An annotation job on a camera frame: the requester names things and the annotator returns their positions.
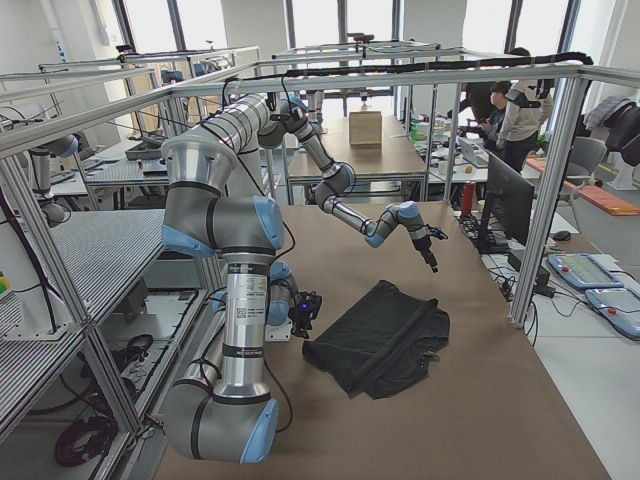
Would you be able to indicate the black t-shirt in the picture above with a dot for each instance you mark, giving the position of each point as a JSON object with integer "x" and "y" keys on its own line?
{"x": 383, "y": 344}

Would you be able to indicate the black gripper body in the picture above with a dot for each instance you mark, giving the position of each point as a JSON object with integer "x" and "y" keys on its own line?
{"x": 300, "y": 320}
{"x": 421, "y": 244}

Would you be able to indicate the blue teach pendant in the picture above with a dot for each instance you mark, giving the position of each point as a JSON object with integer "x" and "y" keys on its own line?
{"x": 582, "y": 271}
{"x": 619, "y": 306}

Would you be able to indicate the aluminium frame post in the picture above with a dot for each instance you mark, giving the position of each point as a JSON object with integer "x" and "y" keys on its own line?
{"x": 569, "y": 107}

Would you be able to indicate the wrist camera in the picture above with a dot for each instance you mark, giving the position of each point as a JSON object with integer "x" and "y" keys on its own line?
{"x": 437, "y": 233}

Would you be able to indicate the black Huawei monitor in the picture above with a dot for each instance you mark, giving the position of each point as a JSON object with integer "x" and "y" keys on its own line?
{"x": 508, "y": 199}

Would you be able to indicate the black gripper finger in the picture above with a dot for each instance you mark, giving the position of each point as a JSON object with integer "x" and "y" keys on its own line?
{"x": 306, "y": 334}
{"x": 298, "y": 332}
{"x": 431, "y": 259}
{"x": 424, "y": 255}

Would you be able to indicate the striped back workbench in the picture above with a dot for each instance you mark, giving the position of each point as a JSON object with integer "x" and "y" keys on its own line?
{"x": 102, "y": 253}

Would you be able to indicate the red bottle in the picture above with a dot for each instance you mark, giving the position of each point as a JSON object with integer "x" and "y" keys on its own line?
{"x": 467, "y": 198}

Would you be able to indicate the standing person in white top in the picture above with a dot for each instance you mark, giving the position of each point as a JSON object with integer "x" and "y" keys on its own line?
{"x": 529, "y": 104}

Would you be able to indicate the cardboard box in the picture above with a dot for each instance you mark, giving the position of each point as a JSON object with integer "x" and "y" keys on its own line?
{"x": 365, "y": 128}

